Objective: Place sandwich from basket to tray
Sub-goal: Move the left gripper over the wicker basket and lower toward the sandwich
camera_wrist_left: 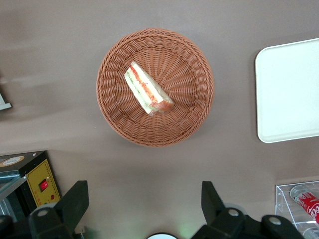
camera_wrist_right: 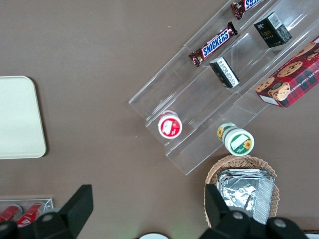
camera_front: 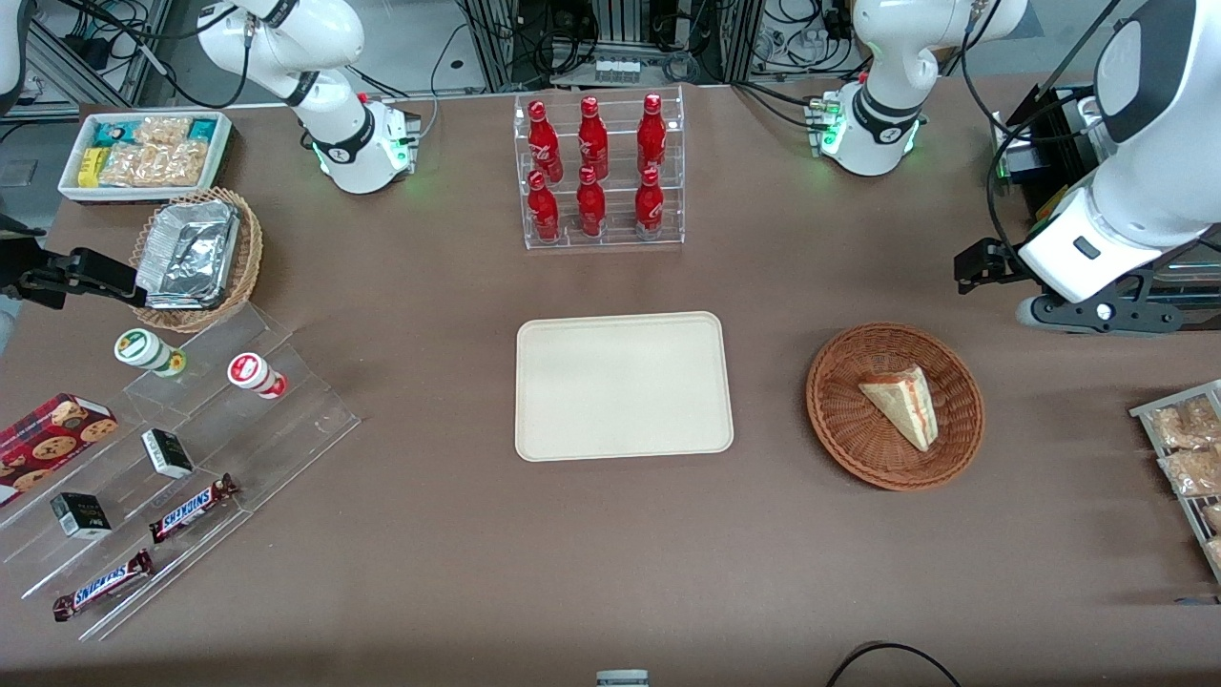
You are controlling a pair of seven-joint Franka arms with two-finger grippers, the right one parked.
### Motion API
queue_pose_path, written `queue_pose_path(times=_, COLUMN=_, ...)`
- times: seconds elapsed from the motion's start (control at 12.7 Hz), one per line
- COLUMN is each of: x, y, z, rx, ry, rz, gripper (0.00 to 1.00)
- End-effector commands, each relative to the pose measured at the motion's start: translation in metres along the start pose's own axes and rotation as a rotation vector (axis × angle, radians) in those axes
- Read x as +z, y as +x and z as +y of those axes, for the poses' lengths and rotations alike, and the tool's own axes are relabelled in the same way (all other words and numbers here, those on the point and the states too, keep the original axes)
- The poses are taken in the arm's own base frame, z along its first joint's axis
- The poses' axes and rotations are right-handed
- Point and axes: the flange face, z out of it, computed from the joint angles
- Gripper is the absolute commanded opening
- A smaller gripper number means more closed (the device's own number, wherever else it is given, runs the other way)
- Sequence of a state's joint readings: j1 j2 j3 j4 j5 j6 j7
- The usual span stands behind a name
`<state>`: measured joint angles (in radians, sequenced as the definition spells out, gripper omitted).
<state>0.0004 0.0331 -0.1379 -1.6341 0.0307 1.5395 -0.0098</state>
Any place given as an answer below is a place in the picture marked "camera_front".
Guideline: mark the clear acrylic bottle rack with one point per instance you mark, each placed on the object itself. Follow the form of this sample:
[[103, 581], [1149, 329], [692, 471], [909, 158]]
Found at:
[[620, 239]]

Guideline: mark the clear bag of snacks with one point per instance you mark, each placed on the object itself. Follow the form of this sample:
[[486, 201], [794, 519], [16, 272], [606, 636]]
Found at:
[[1213, 517], [1183, 425], [1215, 551], [1192, 472]]

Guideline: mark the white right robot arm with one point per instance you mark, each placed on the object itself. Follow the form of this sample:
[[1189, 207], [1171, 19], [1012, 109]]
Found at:
[[334, 143]]

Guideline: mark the white power strip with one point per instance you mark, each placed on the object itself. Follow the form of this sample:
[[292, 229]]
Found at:
[[617, 71]]

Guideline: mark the cream plastic tray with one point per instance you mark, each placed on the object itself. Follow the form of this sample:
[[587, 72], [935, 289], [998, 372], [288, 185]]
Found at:
[[620, 386]]

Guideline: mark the yellow snack packet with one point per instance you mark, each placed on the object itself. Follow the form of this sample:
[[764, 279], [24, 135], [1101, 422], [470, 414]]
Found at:
[[91, 167]]

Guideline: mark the triangle sandwich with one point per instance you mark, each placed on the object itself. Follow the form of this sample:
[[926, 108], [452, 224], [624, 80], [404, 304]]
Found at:
[[906, 405]]

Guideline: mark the red lid cup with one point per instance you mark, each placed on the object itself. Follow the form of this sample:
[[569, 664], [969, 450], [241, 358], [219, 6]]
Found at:
[[253, 372]]

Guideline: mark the brown round wicker basket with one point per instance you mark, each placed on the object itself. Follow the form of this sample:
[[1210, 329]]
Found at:
[[849, 429]]

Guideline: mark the large clear cracker bag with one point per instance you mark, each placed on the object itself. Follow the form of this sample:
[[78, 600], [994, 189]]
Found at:
[[157, 164]]

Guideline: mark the white rectangular plastic bin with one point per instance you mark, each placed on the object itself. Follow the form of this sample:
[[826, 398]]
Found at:
[[224, 143]]

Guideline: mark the small clear cracker bag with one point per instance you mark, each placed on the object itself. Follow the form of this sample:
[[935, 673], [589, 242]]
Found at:
[[162, 130]]

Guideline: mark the small teal snack packet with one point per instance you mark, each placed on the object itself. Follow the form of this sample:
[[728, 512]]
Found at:
[[203, 129]]

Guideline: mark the grey device edge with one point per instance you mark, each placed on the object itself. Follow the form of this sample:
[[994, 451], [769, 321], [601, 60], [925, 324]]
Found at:
[[622, 678]]

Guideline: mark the light wicker basket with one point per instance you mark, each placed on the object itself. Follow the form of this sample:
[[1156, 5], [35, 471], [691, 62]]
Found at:
[[250, 258]]

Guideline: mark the snickers chocolate bar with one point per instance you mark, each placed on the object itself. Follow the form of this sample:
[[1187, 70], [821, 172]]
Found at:
[[100, 585], [191, 509]]

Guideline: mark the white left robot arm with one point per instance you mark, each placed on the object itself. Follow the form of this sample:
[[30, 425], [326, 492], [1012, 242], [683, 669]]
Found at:
[[1164, 191]]

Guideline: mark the small black box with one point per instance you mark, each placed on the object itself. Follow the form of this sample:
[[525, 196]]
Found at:
[[167, 453], [81, 515]]

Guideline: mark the red cola bottle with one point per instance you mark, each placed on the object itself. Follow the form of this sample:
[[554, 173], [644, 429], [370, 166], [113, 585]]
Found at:
[[544, 212], [592, 143], [544, 143], [649, 208], [590, 208], [651, 138]]

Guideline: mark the clear acrylic stepped stand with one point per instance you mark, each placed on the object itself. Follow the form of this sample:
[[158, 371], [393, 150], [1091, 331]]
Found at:
[[286, 420]]

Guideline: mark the green lid cup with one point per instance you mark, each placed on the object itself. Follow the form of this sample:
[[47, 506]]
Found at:
[[143, 349]]

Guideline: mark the black control box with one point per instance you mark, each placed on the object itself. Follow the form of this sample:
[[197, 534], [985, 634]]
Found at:
[[1035, 162]]

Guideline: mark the red cookie box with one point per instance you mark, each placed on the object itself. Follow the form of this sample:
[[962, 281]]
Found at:
[[48, 441]]

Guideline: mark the stacked aluminium foil containers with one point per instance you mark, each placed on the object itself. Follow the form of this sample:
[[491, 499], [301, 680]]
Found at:
[[191, 256]]

